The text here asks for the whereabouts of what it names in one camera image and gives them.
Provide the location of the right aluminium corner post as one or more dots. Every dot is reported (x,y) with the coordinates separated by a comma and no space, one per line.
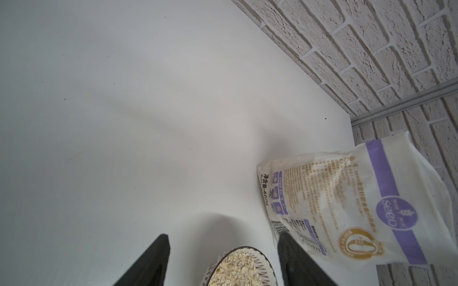
(440,91)

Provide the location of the oats bag white purple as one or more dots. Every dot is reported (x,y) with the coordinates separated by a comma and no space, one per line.
(380,202)

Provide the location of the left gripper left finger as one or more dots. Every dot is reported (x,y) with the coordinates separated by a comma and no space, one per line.
(151,267)

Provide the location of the patterned breakfast bowl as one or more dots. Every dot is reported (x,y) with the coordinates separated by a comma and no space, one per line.
(243,266)

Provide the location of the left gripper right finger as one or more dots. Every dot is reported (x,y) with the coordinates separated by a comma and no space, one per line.
(297,267)

